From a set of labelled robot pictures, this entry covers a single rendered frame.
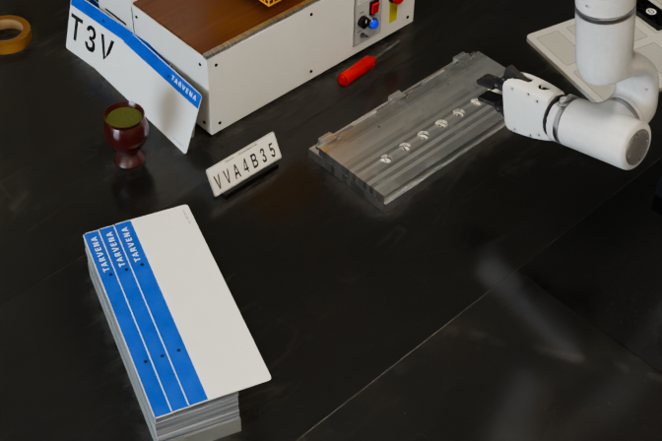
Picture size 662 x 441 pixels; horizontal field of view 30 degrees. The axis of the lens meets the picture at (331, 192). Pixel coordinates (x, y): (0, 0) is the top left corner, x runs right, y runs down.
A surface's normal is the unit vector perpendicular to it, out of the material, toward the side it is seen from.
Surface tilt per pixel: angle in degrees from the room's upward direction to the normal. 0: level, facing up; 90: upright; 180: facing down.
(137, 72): 69
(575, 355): 0
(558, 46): 0
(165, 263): 0
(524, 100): 85
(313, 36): 90
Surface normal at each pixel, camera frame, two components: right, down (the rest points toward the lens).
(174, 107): -0.72, 0.14
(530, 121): -0.73, 0.47
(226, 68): 0.68, 0.52
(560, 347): 0.01, -0.71
